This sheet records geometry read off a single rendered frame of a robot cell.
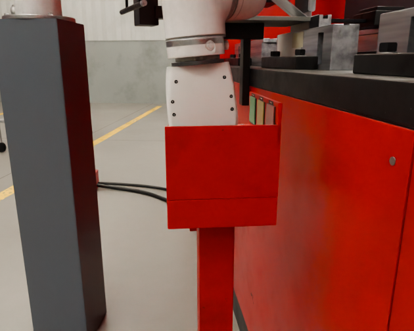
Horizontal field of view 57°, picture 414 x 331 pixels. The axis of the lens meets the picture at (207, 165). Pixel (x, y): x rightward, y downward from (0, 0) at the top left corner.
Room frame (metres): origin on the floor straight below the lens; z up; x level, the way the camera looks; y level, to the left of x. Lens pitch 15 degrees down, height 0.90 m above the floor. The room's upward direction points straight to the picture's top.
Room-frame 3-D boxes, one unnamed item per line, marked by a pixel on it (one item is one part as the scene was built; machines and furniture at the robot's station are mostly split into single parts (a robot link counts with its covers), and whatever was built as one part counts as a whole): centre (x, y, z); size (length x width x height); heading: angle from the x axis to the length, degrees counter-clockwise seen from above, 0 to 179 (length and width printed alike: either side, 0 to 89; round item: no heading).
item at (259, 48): (1.65, -0.19, 0.92); 0.50 x 0.06 x 0.10; 7
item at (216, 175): (0.62, -0.01, 0.75); 0.20 x 0.16 x 0.18; 5
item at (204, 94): (0.56, 0.01, 0.85); 0.10 x 0.07 x 0.11; 95
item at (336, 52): (1.05, -0.27, 0.92); 0.39 x 0.06 x 0.10; 7
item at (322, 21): (1.07, -0.27, 0.98); 0.20 x 0.03 x 0.03; 7
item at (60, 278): (1.14, 0.47, 0.50); 0.18 x 0.18 x 1.00; 85
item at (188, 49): (0.56, 0.01, 0.91); 0.09 x 0.08 x 0.03; 95
